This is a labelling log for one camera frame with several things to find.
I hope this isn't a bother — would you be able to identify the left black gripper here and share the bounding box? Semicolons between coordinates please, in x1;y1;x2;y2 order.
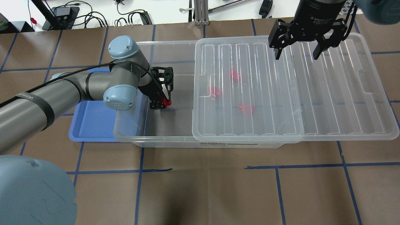
138;67;174;110

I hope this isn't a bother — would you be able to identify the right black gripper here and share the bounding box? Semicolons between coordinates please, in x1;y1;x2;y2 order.
268;0;348;60

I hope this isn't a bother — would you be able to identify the red block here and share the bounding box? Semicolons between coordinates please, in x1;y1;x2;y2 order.
207;86;222;99
238;103;255;115
230;70;241;83
161;98;172;108

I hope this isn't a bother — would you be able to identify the clear plastic box lid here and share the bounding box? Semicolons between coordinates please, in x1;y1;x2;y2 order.
192;33;399;144

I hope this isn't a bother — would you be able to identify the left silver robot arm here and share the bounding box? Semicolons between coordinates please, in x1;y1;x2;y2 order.
0;35;174;155

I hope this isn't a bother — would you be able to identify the clear plastic storage box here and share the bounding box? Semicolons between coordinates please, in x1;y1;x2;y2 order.
122;39;304;148

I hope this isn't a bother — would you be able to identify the red block in box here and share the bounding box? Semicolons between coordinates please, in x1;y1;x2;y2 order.
238;103;255;115
230;70;241;83
207;86;222;99

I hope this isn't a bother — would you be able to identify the black power adapter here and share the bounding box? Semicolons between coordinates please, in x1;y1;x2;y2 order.
139;11;153;25

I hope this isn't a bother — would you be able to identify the blue plastic tray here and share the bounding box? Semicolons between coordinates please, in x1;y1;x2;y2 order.
68;68;150;143

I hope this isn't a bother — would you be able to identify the long metal rod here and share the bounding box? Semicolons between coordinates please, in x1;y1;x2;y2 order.
179;0;249;14

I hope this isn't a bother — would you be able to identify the black monitor stand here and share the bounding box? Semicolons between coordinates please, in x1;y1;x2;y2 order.
29;0;80;31

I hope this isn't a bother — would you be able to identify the aluminium frame post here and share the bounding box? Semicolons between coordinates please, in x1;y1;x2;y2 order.
194;0;210;26

